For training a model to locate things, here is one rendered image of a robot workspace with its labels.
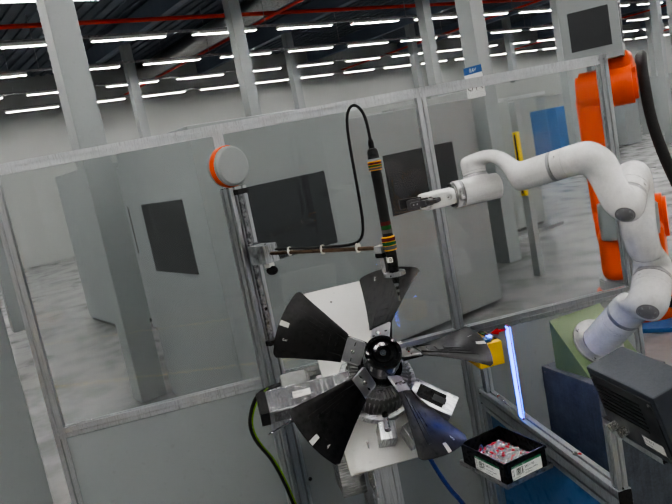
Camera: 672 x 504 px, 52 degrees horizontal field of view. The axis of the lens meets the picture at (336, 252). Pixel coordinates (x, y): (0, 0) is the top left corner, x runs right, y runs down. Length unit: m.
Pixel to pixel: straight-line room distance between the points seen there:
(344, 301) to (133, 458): 1.10
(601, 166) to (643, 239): 0.28
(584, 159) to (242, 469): 1.86
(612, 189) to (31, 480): 2.90
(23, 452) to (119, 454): 0.79
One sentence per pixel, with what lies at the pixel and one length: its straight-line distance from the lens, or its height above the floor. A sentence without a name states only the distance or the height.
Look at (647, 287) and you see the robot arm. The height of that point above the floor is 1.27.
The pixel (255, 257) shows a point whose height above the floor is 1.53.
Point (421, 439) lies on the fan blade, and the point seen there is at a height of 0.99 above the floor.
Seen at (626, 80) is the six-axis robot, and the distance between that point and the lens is 6.01.
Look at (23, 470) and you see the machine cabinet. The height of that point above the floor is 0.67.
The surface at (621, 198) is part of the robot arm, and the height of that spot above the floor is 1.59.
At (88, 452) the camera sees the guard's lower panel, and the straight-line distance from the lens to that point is 3.02.
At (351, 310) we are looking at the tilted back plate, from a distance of 2.55.
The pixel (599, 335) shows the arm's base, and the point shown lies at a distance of 2.56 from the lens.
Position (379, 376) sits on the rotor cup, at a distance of 2.20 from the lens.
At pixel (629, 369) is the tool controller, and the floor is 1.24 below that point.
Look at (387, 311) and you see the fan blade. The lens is 2.28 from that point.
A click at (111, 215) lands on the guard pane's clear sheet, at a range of 2.81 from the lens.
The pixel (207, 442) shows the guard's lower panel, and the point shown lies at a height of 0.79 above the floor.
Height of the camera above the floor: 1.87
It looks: 8 degrees down
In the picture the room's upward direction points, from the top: 11 degrees counter-clockwise
